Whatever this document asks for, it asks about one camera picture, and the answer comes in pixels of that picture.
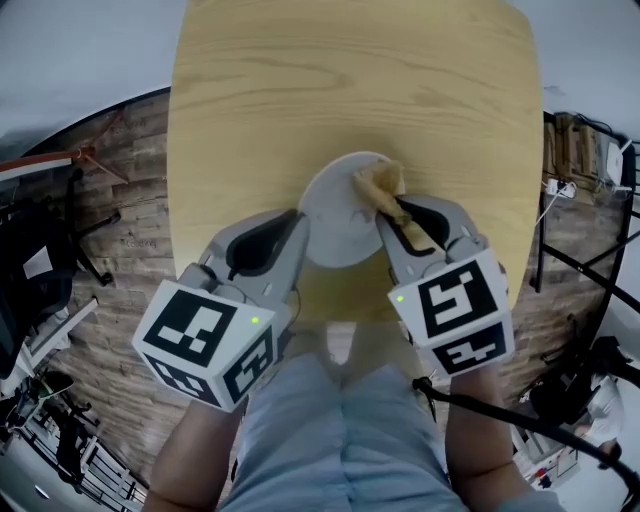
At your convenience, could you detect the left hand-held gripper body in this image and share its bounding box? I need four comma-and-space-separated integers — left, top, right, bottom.
131, 251, 293, 412

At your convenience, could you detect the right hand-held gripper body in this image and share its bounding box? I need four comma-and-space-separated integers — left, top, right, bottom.
387, 238, 517, 378

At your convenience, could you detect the white round plate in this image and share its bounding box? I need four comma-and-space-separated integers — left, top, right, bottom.
298, 151, 396, 269

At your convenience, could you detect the person's left forearm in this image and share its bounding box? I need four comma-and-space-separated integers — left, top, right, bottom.
147, 399, 251, 512

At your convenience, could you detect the person's right forearm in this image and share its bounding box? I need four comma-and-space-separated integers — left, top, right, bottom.
444, 364, 521, 512

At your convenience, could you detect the white power strip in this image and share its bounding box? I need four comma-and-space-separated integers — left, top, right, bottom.
543, 179, 577, 199

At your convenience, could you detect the wooden crate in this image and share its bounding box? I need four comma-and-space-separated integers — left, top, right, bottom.
542, 112, 606, 184

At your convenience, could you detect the white desk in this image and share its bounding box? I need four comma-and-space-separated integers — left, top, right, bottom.
0, 158, 99, 351

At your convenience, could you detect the black metal rack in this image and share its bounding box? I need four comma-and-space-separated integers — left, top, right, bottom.
0, 394, 151, 512

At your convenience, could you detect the white router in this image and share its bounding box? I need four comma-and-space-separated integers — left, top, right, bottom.
602, 139, 634, 186

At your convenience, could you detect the black office chair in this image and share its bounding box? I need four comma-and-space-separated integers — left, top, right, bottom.
0, 167, 121, 361

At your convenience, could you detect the person's light blue shirt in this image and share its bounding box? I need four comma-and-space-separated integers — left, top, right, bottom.
219, 349, 566, 512

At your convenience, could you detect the red-brown coat rack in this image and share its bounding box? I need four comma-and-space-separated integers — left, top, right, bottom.
0, 107, 131, 184

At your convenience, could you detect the long white cable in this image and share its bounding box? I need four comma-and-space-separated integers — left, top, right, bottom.
537, 189, 566, 226

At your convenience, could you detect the black metal frame stand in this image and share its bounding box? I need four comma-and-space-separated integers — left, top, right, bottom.
529, 189, 640, 326

